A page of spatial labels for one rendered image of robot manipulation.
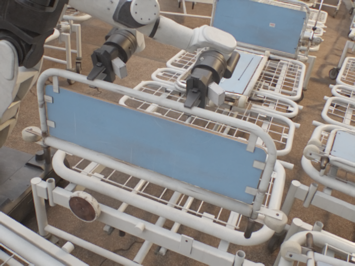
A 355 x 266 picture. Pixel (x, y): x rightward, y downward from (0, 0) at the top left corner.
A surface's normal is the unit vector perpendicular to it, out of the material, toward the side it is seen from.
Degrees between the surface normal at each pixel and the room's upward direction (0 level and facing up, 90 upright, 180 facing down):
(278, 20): 90
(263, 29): 90
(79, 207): 90
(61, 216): 0
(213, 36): 33
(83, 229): 0
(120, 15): 74
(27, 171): 0
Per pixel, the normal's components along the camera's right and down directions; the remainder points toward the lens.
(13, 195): 0.11, -0.84
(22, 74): 0.35, -0.75
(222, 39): 0.41, -0.43
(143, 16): 0.24, 0.28
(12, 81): -0.29, 0.48
